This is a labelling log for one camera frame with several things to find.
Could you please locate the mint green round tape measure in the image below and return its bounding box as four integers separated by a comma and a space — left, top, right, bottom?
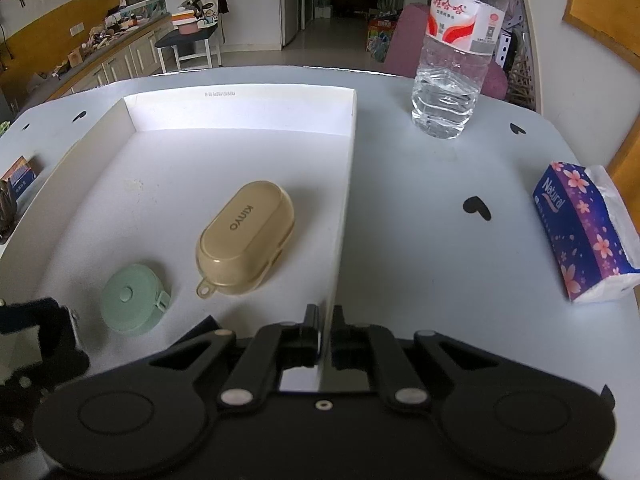
100, 263, 171, 337

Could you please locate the beige Kinyo case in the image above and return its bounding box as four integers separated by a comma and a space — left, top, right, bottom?
195, 181, 295, 299

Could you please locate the white cardboard tray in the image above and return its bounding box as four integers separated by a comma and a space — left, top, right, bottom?
1, 84, 357, 372

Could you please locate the colourful card box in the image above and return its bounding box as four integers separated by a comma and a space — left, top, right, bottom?
2, 156, 37, 198

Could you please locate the dark brown wavy hair claw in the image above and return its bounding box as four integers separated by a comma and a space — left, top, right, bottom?
0, 180, 17, 245

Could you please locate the purple tissue pack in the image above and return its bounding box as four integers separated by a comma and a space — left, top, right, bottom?
533, 162, 639, 304

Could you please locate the white cabinet counter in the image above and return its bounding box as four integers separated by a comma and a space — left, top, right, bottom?
18, 13, 174, 114

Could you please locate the small dark stool table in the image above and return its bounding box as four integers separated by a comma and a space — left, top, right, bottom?
154, 25, 222, 73

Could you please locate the pink pot on stool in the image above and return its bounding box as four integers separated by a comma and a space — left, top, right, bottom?
171, 9, 201, 36

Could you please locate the clear water bottle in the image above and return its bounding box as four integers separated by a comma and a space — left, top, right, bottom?
411, 0, 509, 139

